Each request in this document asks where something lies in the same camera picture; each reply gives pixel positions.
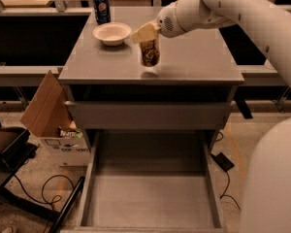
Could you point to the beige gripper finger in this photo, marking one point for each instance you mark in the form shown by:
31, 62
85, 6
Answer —
145, 33

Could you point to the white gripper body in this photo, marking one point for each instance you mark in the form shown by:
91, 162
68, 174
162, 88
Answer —
167, 23

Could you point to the orange soda can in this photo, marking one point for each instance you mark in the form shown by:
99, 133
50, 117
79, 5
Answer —
150, 53

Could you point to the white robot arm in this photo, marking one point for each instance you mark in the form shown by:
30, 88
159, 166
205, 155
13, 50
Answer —
266, 200

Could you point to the grey drawer cabinet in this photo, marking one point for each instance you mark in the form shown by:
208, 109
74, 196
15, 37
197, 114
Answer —
186, 83

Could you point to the blue pepsi can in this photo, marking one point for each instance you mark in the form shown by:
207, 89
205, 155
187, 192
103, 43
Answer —
102, 11

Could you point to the closed top drawer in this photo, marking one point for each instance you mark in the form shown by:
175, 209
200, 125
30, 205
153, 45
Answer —
150, 116

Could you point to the open middle drawer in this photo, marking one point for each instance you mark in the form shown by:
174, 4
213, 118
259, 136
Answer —
149, 182

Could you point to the white paper bowl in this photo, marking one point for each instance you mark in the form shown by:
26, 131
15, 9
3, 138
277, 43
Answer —
112, 34

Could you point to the open cardboard box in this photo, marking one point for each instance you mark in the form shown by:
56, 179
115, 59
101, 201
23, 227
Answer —
45, 115

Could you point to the snack bag in box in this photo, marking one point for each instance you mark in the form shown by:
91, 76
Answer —
74, 134

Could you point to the black power adapter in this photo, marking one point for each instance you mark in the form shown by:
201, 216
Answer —
223, 162

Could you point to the grey metal shelf rail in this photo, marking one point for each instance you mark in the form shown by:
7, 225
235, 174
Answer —
254, 75

